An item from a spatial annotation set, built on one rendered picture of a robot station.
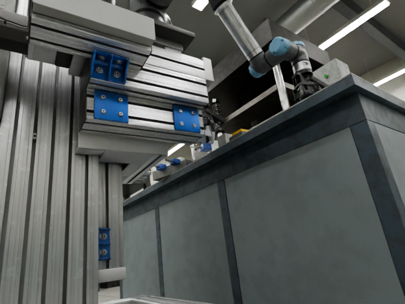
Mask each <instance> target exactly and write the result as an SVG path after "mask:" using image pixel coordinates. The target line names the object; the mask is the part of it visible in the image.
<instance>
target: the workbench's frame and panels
mask: <svg viewBox="0 0 405 304"><path fill-rule="evenodd" d="M123 220H124V266H120V267H126V279H122V280H120V299H124V298H128V297H134V296H139V295H150V296H159V297H167V298H172V299H181V300H190V301H195V302H204V303H213V304H405V102H403V101H401V100H399V99H398V98H396V97H393V96H392V95H390V94H388V93H386V92H384V91H382V90H381V89H379V88H377V87H375V86H373V85H371V84H369V83H367V82H365V81H363V80H362V79H360V78H358V77H356V76H354V75H352V74H351V75H349V76H347V77H345V78H343V79H342V80H340V81H338V82H337V83H335V84H333V85H331V86H329V87H328V88H326V89H324V90H322V91H320V92H318V93H317V94H315V95H313V96H312V97H310V98H308V99H306V100H304V101H303V102H301V103H299V104H297V105H296V106H293V107H292V108H290V109H288V110H287V111H285V112H283V113H281V114H279V115H278V116H276V117H274V118H272V119H270V120H269V121H267V122H265V123H263V124H262V125H260V126H258V127H256V128H254V129H253V130H251V131H249V132H248V133H245V134H244V135H242V136H240V137H238V138H237V139H235V140H233V141H231V142H229V143H228V144H226V145H224V146H223V147H221V148H218V149H217V150H215V151H213V152H212V153H210V154H208V155H206V156H204V157H203V158H201V159H199V160H197V161H196V162H194V163H192V164H190V165H188V166H187V167H185V168H183V169H181V170H179V171H178V172H176V173H174V174H173V175H171V176H169V177H167V178H165V179H163V180H162V181H160V182H158V183H156V184H155V185H152V186H151V187H149V188H148V189H146V190H144V191H142V192H140V193H138V194H137V195H135V196H133V197H131V198H129V199H128V200H126V201H124V202H123Z"/></svg>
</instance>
